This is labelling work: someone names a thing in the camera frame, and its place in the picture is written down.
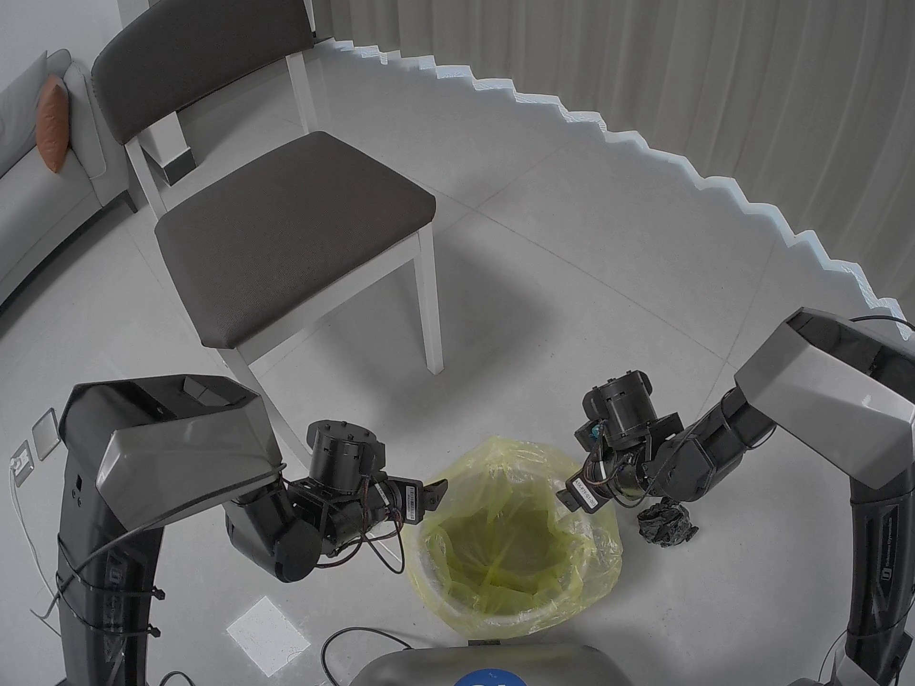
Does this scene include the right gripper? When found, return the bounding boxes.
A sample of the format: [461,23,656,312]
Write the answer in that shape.
[558,454,644,513]

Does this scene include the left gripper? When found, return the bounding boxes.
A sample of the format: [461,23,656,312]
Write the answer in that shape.
[372,478,450,530]

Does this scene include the yellow plastic bag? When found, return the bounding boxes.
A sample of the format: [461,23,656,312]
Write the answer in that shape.
[399,436,624,630]

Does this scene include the black plastic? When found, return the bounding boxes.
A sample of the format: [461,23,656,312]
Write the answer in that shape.
[636,496,700,550]

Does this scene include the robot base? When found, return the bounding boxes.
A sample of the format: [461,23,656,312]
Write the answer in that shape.
[355,642,631,686]

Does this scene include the white trash bin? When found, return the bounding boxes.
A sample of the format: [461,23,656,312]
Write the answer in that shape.
[415,454,616,627]

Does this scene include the white chair with grey cushions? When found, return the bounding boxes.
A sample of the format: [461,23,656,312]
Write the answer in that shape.
[91,0,446,459]

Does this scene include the beige curtain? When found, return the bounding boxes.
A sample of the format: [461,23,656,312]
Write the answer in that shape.
[307,0,915,313]

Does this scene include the pale grey sofa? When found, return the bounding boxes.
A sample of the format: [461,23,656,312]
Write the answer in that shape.
[0,47,138,313]

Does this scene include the orange cushion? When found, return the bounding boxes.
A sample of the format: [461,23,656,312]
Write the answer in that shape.
[37,74,71,172]

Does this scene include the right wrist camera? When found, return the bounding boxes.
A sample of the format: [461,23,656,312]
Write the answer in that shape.
[575,415,609,455]

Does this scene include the white cable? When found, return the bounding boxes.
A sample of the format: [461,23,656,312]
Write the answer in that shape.
[9,465,61,623]

